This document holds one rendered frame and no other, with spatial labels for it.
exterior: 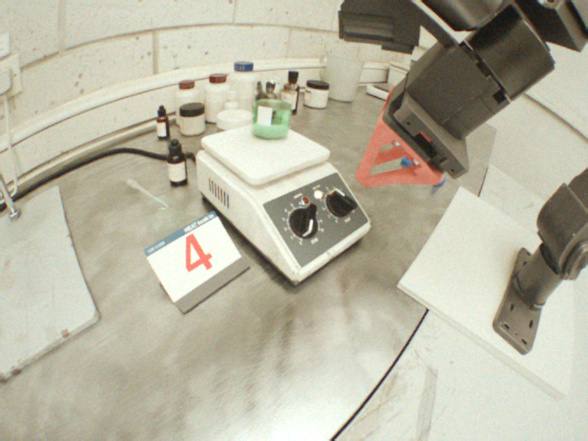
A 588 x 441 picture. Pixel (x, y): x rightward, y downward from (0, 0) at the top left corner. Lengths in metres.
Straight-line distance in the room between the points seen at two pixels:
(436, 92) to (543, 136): 1.55
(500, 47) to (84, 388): 0.41
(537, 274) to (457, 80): 0.27
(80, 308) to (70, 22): 0.53
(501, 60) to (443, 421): 0.29
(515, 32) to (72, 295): 0.43
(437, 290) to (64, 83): 0.73
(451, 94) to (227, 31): 0.67
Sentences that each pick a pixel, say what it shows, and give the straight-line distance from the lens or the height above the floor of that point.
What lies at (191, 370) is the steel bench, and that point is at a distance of 0.25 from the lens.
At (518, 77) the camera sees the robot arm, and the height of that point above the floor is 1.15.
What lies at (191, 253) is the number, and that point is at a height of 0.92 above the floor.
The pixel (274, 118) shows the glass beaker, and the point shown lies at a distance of 0.33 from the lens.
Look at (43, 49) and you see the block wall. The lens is 0.65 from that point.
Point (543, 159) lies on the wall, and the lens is 1.75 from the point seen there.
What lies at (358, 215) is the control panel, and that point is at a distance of 0.33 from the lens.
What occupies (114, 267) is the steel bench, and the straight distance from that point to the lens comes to 0.33.
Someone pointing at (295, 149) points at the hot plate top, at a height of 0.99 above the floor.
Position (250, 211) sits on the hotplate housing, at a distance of 0.28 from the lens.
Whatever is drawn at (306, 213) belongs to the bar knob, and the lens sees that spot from 0.27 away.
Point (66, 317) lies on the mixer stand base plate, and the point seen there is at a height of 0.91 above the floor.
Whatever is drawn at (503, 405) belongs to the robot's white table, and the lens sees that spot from 0.34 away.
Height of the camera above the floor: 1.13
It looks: 40 degrees down
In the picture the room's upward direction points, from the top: 9 degrees clockwise
